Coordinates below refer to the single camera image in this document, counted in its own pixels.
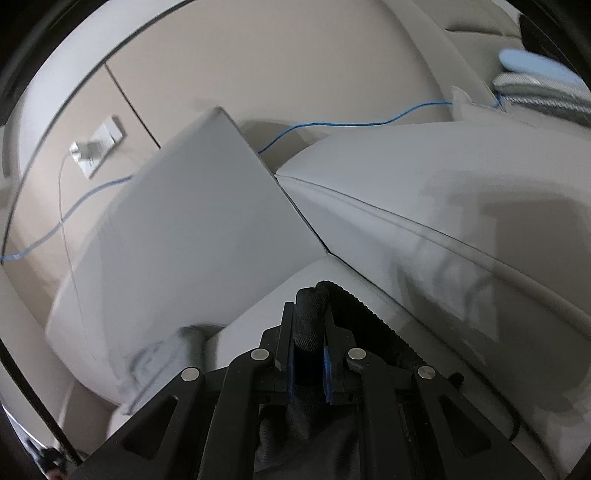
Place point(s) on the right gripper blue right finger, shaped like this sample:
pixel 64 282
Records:
pixel 364 378

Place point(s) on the white plug adapter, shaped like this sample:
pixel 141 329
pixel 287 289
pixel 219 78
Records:
pixel 86 151

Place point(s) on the folded grey garment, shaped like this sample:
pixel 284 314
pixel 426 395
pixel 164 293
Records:
pixel 155 365

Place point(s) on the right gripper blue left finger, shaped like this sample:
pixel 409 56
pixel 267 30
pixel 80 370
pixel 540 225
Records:
pixel 235 394

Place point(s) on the black pants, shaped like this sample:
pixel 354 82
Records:
pixel 307 437

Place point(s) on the light blue cloth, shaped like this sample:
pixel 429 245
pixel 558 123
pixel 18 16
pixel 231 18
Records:
pixel 524 62

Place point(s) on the white wall socket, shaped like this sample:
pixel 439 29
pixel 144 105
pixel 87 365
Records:
pixel 109 135

